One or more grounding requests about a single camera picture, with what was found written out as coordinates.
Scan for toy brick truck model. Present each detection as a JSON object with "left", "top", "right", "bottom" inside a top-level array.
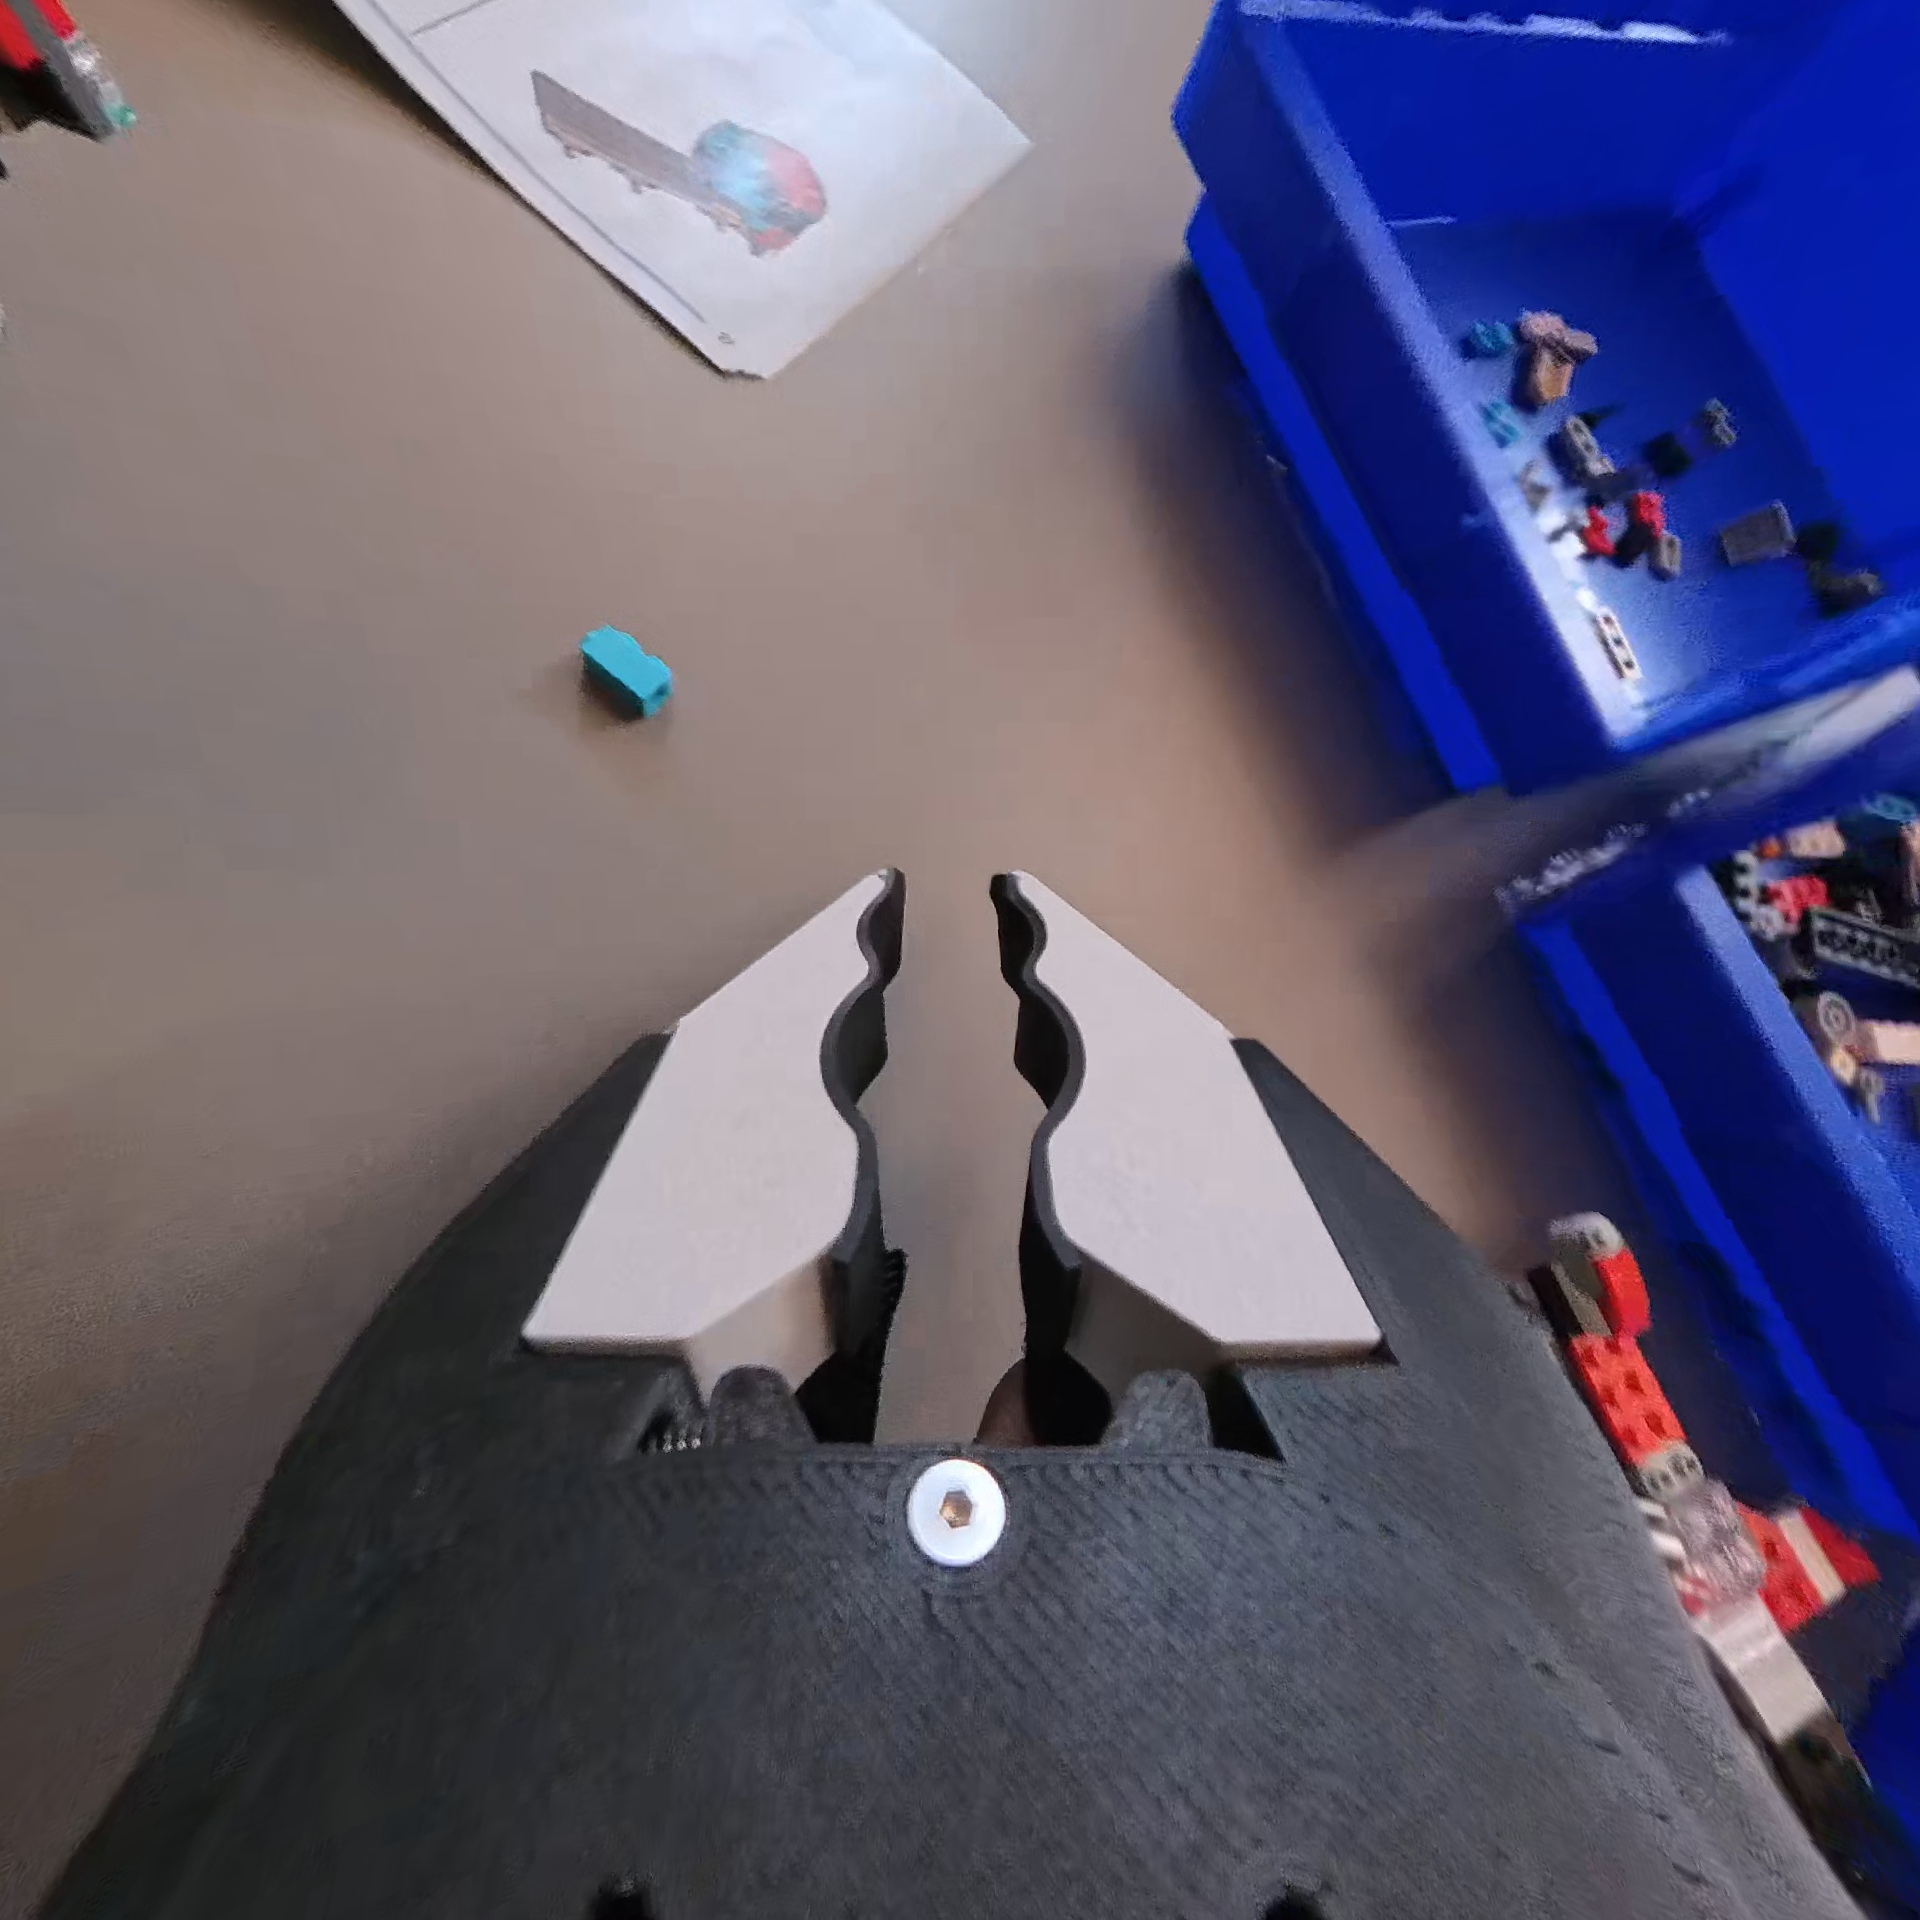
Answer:
[{"left": 0, "top": 0, "right": 139, "bottom": 143}]

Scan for scattered small toy bricks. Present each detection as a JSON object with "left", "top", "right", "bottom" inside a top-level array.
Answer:
[{"left": 1463, "top": 305, "right": 1888, "bottom": 682}]

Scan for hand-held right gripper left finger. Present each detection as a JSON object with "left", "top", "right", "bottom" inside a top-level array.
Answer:
[{"left": 520, "top": 866, "right": 911, "bottom": 1390}]

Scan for red white toy brick assembly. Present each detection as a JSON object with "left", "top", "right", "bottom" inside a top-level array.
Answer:
[{"left": 1529, "top": 1210, "right": 1880, "bottom": 1824}]

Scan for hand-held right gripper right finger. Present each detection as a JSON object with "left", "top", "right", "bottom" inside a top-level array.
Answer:
[{"left": 989, "top": 871, "right": 1384, "bottom": 1377}]

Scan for grey desk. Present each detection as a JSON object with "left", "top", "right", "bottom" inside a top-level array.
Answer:
[{"left": 0, "top": 0, "right": 1862, "bottom": 1920}]

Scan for small teal toy brick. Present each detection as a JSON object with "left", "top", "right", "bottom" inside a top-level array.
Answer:
[{"left": 578, "top": 624, "right": 674, "bottom": 719}]

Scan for pile of dark toy bricks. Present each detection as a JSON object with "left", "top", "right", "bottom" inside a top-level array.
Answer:
[{"left": 1717, "top": 795, "right": 1920, "bottom": 1120}]

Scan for brick instruction booklet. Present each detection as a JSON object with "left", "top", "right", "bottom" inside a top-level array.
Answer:
[{"left": 334, "top": 0, "right": 1032, "bottom": 379}]

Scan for blue plastic storage bin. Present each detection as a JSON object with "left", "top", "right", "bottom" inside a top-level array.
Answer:
[
  {"left": 1174, "top": 0, "right": 1920, "bottom": 797},
  {"left": 1498, "top": 795, "right": 1920, "bottom": 1920}
]

